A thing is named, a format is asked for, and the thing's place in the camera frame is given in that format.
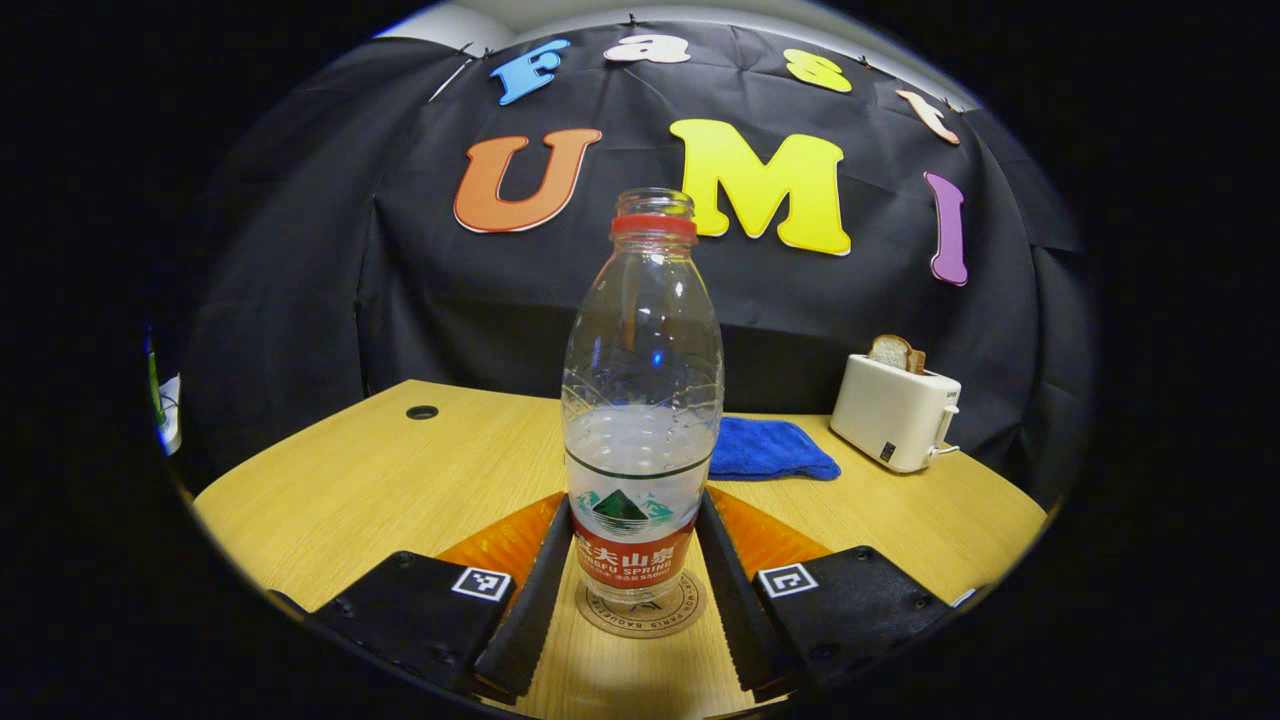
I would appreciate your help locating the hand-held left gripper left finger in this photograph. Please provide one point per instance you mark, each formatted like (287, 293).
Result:
(535, 610)

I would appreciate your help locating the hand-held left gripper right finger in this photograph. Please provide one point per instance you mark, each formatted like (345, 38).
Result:
(735, 610)

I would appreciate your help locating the round brown coaster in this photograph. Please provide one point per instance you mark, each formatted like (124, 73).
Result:
(642, 620)

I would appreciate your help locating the clear plastic water bottle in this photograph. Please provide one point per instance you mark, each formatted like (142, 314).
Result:
(640, 400)

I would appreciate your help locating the blue towel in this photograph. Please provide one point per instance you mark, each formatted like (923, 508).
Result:
(770, 450)

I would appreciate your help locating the black desk grommet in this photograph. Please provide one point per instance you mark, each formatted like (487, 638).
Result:
(422, 412)

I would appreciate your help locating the white toaster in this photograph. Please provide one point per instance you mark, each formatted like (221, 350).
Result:
(890, 415)

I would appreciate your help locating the toast slice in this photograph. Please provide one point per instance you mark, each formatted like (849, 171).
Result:
(888, 352)
(917, 362)

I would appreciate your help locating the black backdrop cloth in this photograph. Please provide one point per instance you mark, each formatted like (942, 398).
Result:
(400, 300)

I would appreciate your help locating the white side table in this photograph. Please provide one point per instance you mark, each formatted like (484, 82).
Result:
(171, 415)

